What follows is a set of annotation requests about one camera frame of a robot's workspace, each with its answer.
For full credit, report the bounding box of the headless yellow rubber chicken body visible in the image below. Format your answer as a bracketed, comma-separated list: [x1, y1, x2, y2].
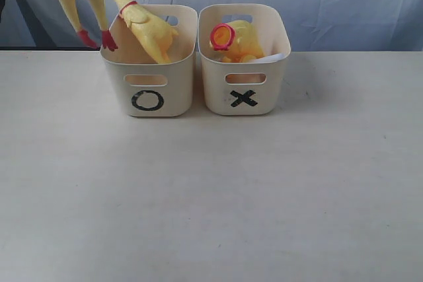
[209, 20, 265, 63]

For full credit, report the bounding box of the broken chicken neck with squeaker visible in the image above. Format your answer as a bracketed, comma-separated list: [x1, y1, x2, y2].
[252, 53, 286, 63]

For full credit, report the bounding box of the yellow rubber chicken face down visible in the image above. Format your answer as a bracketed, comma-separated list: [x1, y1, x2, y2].
[113, 0, 178, 64]

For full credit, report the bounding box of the cream bin with X mark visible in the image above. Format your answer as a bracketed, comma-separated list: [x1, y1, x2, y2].
[198, 3, 291, 116]

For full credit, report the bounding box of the cream bin with circle mark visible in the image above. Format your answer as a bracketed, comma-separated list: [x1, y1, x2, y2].
[100, 5, 198, 117]

